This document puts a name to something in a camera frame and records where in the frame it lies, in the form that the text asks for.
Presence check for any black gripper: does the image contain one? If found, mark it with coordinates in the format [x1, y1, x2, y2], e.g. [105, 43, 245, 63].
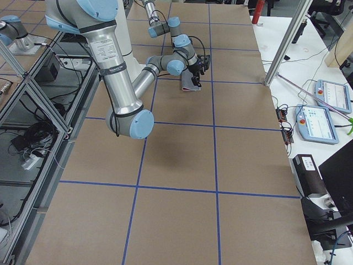
[188, 57, 204, 87]

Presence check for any pink and grey towel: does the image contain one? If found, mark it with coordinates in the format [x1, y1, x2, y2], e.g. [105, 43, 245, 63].
[181, 69, 201, 92]

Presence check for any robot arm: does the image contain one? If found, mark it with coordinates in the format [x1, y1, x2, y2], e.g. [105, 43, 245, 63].
[45, 1, 211, 139]
[142, 0, 181, 47]

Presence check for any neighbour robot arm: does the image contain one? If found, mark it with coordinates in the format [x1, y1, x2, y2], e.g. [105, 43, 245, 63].
[1, 15, 34, 51]

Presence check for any red bottle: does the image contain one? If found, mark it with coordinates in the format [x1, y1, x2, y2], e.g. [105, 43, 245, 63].
[252, 0, 265, 24]

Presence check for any near teach pendant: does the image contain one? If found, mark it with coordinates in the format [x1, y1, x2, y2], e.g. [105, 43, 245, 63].
[295, 105, 339, 145]

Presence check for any teach pendant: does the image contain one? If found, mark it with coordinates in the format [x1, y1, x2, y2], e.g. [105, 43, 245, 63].
[295, 105, 339, 145]
[314, 79, 352, 114]

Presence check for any far teach pendant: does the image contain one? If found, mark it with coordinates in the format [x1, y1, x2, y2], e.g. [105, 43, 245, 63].
[314, 79, 352, 114]

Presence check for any black box with label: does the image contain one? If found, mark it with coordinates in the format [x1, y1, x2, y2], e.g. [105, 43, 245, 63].
[292, 154, 327, 198]

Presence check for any reacher grabber stick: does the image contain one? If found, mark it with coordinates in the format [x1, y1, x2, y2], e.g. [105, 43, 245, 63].
[277, 73, 352, 135]

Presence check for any black monitor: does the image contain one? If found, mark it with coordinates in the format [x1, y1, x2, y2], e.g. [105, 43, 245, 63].
[319, 141, 352, 214]

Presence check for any white power strip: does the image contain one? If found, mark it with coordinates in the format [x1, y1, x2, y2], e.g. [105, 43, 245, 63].
[22, 154, 39, 170]

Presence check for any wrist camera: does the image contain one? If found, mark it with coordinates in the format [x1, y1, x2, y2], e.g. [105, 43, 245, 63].
[197, 55, 211, 71]

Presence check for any aluminium frame post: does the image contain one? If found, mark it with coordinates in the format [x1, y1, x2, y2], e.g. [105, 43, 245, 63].
[264, 0, 313, 87]

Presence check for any aluminium frame rail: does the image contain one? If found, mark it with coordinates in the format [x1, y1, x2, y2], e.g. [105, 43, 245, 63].
[1, 33, 99, 264]

